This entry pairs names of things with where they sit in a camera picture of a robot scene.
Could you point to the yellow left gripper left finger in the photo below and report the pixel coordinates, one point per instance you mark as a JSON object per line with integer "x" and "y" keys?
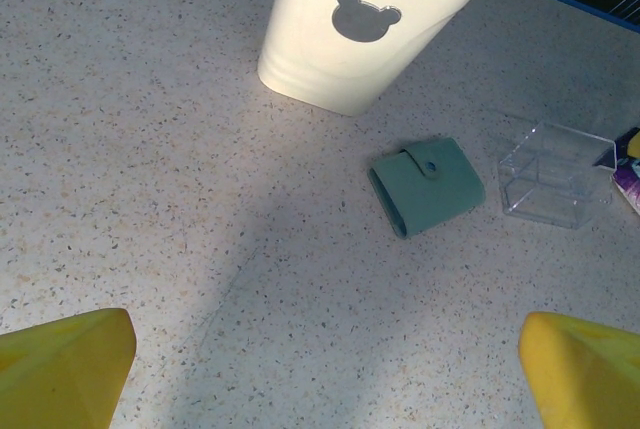
{"x": 60, "y": 374}

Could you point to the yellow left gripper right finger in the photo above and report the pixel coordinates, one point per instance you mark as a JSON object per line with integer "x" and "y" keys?
{"x": 585, "y": 379}

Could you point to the clear plastic card box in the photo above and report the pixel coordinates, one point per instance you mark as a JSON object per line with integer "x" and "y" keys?
{"x": 430, "y": 199}

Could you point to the purple candy bag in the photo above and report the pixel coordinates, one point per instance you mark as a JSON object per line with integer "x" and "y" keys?
{"x": 631, "y": 184}

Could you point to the cream knife block bear cutout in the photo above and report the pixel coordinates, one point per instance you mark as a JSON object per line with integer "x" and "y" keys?
{"x": 350, "y": 64}

